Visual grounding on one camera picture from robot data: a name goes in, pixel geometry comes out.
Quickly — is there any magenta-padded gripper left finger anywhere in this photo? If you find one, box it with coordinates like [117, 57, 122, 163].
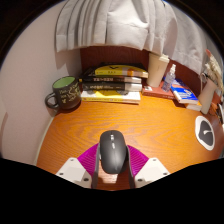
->
[54, 142, 102, 190]

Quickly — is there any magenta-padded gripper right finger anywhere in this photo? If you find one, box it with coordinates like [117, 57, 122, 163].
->
[125, 143, 171, 190]

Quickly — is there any dark grey computer mouse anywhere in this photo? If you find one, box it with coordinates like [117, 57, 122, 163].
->
[99, 129, 128, 174]

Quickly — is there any round white grey mouse pad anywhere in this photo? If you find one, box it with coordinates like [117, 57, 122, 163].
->
[194, 115, 216, 151]

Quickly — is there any dark mug green inside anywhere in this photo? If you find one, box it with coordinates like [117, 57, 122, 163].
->
[44, 75, 82, 111]

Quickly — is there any red flat book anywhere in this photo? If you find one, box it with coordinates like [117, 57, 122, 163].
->
[141, 84, 176, 100]

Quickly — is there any yellow and white book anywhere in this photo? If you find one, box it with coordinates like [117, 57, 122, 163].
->
[80, 89, 142, 105]

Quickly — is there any blue covered book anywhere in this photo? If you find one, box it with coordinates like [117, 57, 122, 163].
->
[170, 78, 200, 105]

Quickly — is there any thick black book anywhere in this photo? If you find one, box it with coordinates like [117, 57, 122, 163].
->
[81, 82, 143, 93]

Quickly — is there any thin black book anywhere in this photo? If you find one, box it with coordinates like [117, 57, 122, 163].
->
[78, 75, 143, 84]

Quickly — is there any cream tumbler with lid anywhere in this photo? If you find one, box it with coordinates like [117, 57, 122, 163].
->
[146, 52, 170, 88]

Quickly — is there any yellow covered book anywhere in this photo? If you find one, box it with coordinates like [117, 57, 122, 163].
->
[94, 64, 149, 79]

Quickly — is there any white pleated curtain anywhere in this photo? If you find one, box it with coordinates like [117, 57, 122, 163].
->
[54, 0, 209, 66]

